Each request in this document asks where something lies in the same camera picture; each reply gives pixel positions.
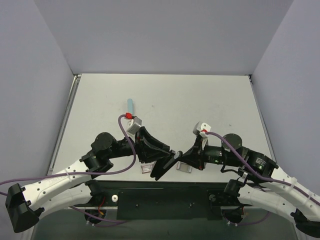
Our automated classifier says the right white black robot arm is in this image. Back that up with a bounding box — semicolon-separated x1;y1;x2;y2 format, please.
180;130;320;238

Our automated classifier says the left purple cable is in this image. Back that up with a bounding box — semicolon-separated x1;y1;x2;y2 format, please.
0;112;141;227

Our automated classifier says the red white staple box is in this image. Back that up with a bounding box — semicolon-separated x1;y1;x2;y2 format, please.
141;164;154;174

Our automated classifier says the light blue white stapler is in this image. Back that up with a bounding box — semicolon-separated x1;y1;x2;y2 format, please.
127;98;134;116

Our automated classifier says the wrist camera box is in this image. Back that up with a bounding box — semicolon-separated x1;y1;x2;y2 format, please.
192;121;211;150
126;116;142;135

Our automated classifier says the purple cable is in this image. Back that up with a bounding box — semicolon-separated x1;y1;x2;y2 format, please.
0;112;141;227
201;129;320;227

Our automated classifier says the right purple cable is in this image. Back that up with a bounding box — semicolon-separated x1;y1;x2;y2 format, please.
201;129;320;227

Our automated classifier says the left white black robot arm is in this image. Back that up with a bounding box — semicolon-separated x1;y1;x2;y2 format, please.
5;127;175;233

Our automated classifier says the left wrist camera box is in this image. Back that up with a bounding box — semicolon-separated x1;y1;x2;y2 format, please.
126;116;142;135

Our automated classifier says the open staple box tray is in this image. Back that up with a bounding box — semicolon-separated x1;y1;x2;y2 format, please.
176;162;192;174

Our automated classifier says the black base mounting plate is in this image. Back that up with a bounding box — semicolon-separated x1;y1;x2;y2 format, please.
82;179;253;221

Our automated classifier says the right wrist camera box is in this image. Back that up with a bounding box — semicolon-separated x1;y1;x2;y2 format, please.
192;121;211;150

